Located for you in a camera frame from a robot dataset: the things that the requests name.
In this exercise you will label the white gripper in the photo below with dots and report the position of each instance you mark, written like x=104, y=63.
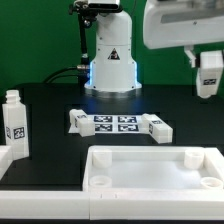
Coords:
x=173, y=23

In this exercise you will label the white desk top tray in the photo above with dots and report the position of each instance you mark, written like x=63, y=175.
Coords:
x=153, y=168

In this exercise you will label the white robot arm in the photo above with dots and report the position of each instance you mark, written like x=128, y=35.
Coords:
x=113, y=71

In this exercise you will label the paper sheet with markers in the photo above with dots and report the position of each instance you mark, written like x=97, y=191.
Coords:
x=117, y=124

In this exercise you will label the white front fence bar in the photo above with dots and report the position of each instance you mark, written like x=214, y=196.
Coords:
x=144, y=205

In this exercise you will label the white left fence block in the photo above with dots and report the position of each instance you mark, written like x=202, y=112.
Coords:
x=6, y=158

